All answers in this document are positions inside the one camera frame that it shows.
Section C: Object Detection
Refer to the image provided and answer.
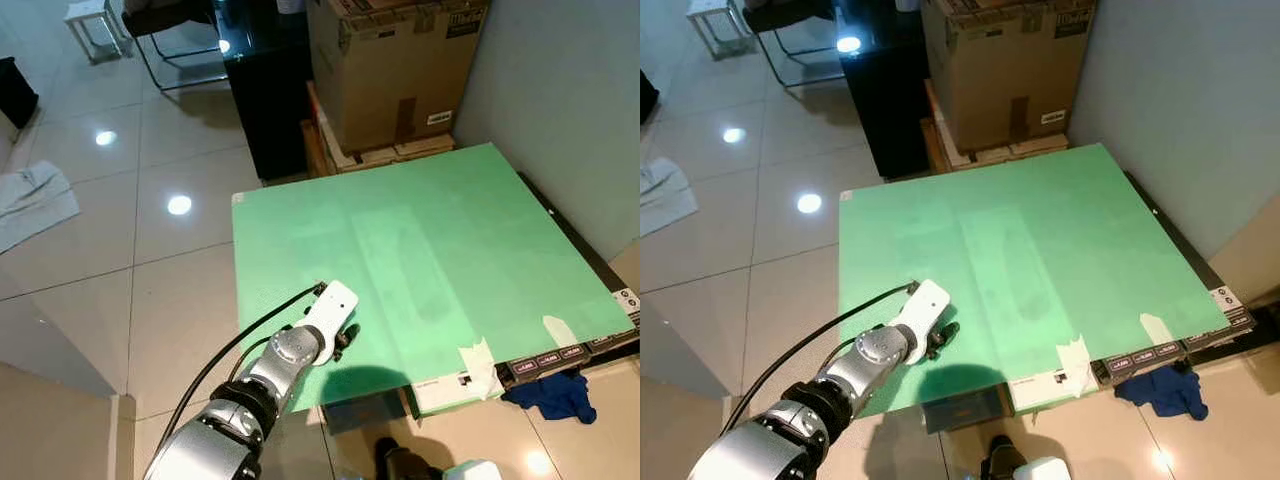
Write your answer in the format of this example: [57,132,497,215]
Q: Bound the small white stool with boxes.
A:
[688,0,753,59]
[65,0,131,63]

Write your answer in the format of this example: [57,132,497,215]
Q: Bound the brown chair metal legs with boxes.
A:
[122,0,229,93]
[742,0,846,89]

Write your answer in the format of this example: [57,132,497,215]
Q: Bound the large brown cardboard box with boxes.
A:
[305,0,491,153]
[920,0,1098,153]

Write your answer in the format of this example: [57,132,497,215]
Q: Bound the crumpled white cloth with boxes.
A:
[640,157,699,238]
[0,160,81,256]

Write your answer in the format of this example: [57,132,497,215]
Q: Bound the white labelled panel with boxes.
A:
[1010,368,1099,413]
[410,372,501,416]

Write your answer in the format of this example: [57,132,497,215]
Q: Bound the blue cloth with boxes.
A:
[500,372,598,425]
[1113,365,1209,421]

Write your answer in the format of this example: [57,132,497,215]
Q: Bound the black table frame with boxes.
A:
[495,172,641,386]
[1090,170,1280,386]

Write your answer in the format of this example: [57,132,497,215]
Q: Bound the green board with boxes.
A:
[838,142,1233,419]
[230,142,638,416]

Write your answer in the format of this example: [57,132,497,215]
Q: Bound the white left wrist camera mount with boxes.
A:
[890,278,951,363]
[295,280,359,366]

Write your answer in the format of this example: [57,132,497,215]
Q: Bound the black glass-top cabinet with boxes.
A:
[838,0,933,181]
[215,0,316,183]

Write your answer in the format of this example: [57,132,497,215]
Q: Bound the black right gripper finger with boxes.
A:
[373,438,416,480]
[980,435,1013,480]

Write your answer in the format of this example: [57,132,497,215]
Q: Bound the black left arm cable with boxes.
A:
[150,283,326,471]
[720,283,919,436]

